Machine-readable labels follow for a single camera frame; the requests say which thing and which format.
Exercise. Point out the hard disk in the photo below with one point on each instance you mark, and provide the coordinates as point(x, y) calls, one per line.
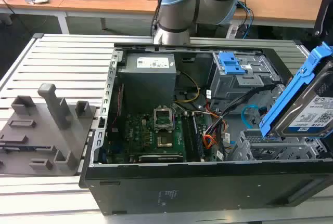
point(299, 115)

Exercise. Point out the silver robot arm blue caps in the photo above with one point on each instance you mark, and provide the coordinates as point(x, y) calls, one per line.
point(179, 13)

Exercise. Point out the metal disk bay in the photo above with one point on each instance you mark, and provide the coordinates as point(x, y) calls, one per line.
point(273, 148)

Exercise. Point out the white power strip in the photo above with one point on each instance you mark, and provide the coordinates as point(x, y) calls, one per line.
point(232, 31)

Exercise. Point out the blue drive carrier latch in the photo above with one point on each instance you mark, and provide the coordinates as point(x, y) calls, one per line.
point(231, 64)

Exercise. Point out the grey metal drive cage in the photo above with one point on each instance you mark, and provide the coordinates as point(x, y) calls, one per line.
point(229, 86)

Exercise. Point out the black RAM stick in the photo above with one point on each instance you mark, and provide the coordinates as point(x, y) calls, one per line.
point(187, 138)
point(198, 138)

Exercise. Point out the grey power supply unit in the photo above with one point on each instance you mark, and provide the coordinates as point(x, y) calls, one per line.
point(148, 83)

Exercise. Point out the CPU socket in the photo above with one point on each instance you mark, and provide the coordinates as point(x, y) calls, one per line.
point(164, 142)

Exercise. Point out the black PC case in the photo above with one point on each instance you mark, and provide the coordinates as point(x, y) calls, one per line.
point(197, 187)

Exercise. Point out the black graphics card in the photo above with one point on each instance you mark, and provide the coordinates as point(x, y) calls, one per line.
point(160, 158)

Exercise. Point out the green motherboard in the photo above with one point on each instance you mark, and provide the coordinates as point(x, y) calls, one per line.
point(140, 135)

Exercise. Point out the grey parts rack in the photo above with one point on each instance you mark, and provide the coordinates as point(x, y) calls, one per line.
point(52, 135)

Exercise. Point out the dark stick with blue label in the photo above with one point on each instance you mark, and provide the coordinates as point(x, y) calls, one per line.
point(23, 148)

